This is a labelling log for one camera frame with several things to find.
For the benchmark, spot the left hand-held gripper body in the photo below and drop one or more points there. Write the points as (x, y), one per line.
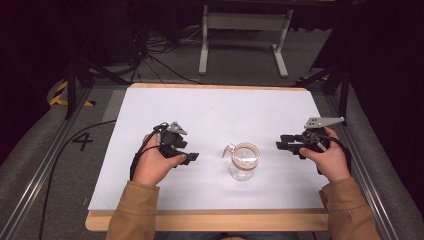
(168, 141)

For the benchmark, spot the person's left hand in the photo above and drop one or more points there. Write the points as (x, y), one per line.
(151, 166)

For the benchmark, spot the grey metal table frame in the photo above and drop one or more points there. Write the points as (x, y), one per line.
(245, 21)

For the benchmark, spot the clear glass jar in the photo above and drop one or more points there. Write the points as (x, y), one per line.
(245, 161)

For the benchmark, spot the white table mat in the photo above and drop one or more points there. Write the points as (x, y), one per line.
(213, 116)

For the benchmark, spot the aluminium rail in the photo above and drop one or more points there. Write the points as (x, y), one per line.
(363, 170)
(36, 176)

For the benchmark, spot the black metal stand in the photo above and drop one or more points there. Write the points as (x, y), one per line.
(343, 90)
(71, 83)

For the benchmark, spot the wooden table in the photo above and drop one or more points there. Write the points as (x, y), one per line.
(206, 220)

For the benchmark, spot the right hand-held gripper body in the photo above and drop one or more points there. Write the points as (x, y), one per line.
(315, 140)

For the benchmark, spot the person's right hand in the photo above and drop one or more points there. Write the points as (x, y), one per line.
(331, 161)

